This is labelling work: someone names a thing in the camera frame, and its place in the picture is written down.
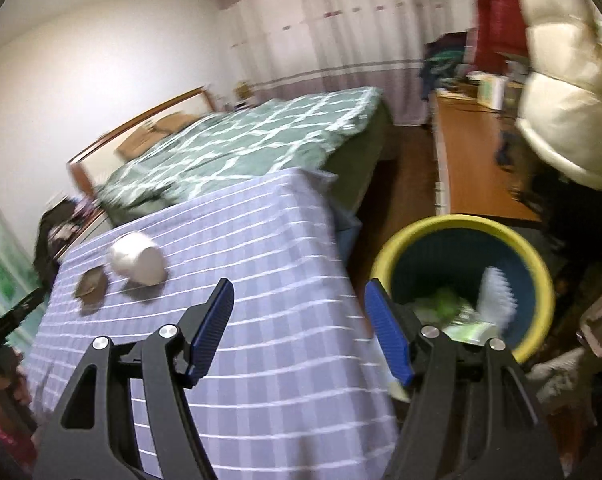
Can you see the brown plastic tray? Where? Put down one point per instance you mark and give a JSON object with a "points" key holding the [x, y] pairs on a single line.
{"points": [[92, 286]]}

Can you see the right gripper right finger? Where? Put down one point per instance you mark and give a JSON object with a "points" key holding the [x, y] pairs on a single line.
{"points": [[471, 414]]}

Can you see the red hanging garment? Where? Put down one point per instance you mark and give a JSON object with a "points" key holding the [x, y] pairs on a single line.
{"points": [[501, 30]]}

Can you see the yellow rimmed blue trash bin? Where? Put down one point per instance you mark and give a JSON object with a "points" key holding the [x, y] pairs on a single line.
{"points": [[452, 251]]}

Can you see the brown pillow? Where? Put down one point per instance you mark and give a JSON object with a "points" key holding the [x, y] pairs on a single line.
{"points": [[138, 142], [175, 122]]}

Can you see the white paper cup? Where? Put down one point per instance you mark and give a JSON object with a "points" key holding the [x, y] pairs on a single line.
{"points": [[138, 258]]}

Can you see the green patterned duvet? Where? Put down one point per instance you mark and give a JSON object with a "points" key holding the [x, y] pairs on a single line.
{"points": [[340, 132]]}

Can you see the white foam fruit net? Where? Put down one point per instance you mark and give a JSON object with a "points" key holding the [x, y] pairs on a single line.
{"points": [[496, 302]]}

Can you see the pink striped curtain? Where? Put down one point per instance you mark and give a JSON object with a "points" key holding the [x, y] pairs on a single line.
{"points": [[286, 48]]}

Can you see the green white box on desk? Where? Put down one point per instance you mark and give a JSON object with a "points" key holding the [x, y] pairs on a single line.
{"points": [[491, 91]]}

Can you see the orange wooden desk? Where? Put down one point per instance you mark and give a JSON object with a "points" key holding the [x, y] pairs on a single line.
{"points": [[467, 136]]}

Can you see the purple checked tablecloth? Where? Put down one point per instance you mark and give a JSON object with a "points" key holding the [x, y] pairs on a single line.
{"points": [[294, 388]]}

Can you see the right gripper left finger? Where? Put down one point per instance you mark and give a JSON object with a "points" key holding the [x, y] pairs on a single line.
{"points": [[91, 434]]}

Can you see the black clothes on cabinet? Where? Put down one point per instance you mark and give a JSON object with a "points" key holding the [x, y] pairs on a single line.
{"points": [[45, 265]]}

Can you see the wooden bed headboard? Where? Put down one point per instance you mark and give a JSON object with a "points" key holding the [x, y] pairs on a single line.
{"points": [[95, 164]]}

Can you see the pile of dark clothes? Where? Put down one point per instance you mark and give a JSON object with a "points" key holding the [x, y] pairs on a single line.
{"points": [[442, 56]]}

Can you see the green white bottle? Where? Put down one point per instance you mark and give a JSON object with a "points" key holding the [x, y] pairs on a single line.
{"points": [[455, 317]]}

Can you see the cream puffer jacket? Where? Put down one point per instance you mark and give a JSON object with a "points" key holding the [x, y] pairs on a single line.
{"points": [[560, 113]]}

